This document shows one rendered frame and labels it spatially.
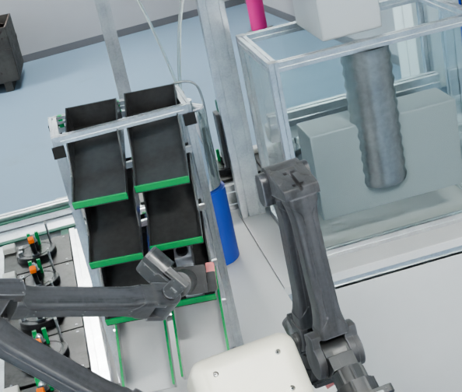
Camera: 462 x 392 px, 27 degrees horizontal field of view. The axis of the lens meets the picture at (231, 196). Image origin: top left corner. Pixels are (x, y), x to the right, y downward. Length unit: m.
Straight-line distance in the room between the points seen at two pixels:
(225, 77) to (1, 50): 6.47
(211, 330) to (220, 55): 1.22
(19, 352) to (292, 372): 0.52
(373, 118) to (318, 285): 1.23
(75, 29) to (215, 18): 7.65
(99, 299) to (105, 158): 0.49
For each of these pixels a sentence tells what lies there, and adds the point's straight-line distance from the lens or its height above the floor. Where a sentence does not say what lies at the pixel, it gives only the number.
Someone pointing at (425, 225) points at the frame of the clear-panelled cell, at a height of 0.88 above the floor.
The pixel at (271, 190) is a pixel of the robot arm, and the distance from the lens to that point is 1.97.
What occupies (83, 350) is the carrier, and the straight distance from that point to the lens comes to 2.83.
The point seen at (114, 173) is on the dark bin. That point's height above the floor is 1.55.
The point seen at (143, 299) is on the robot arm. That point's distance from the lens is 2.08.
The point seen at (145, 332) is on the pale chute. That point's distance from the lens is 2.56.
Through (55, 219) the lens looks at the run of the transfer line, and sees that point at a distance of 3.91.
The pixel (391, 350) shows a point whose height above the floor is 0.52.
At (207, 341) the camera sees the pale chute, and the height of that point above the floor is 1.05.
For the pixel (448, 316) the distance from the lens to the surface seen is 3.38.
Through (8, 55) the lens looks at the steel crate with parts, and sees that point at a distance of 9.82.
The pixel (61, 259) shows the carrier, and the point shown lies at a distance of 3.42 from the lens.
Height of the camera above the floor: 2.35
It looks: 23 degrees down
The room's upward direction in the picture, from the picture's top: 12 degrees counter-clockwise
